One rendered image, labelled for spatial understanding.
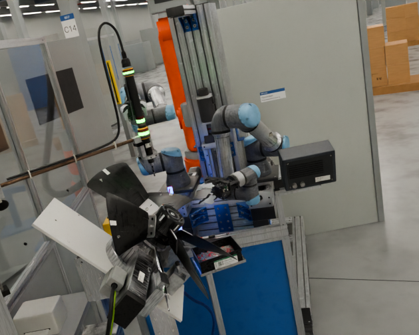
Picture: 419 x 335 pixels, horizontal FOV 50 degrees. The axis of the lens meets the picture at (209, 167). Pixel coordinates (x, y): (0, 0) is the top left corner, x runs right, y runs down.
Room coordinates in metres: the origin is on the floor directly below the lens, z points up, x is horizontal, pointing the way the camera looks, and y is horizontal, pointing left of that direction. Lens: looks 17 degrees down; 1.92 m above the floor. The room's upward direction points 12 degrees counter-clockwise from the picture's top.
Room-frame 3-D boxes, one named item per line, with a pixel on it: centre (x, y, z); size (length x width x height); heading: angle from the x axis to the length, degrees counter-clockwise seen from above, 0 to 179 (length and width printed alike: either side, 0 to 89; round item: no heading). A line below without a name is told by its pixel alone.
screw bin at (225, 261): (2.00, 0.05, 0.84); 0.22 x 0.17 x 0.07; 103
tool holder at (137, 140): (1.80, 0.24, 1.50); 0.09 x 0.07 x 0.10; 123
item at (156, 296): (1.47, 0.31, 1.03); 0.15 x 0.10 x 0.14; 88
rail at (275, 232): (2.17, 0.12, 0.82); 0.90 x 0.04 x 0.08; 88
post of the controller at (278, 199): (2.15, -0.31, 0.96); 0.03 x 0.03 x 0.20; 88
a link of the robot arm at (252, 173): (2.12, -0.18, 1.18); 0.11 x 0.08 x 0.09; 124
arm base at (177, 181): (2.61, 0.20, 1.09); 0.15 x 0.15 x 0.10
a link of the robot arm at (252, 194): (2.12, -0.16, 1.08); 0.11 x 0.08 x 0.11; 56
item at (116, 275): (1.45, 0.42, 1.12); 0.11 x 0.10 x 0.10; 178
